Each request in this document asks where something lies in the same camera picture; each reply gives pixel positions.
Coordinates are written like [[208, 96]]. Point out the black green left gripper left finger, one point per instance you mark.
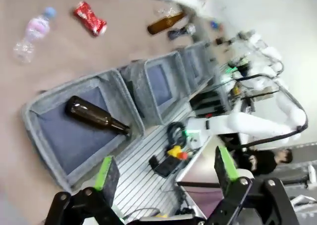
[[106, 183]]

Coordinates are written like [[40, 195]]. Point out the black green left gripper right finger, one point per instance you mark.
[[227, 175]]

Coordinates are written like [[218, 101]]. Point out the brown glass beer bottle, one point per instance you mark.
[[95, 114], [164, 23]]

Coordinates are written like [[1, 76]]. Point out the red crushed drink can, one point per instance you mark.
[[90, 18]]

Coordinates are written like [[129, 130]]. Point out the clear pink-label water bottle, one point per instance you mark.
[[34, 31]]

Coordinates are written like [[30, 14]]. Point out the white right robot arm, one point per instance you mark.
[[247, 124]]

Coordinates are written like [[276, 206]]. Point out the grey fabric basket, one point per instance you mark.
[[74, 140], [158, 86], [198, 64]]

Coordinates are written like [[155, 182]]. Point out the white-framed flat monitor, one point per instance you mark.
[[205, 160]]

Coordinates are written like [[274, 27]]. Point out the person in black clothes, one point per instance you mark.
[[265, 161]]

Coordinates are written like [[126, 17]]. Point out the white green-lit control box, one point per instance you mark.
[[194, 138]]

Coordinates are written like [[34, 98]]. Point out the small black box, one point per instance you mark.
[[153, 161]]

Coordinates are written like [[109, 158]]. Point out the yellow red emergency stop button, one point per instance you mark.
[[176, 151]]

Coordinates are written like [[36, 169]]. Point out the black smartphone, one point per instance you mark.
[[167, 166]]

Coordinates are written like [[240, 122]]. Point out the ribbed aluminium base plate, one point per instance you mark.
[[141, 175]]

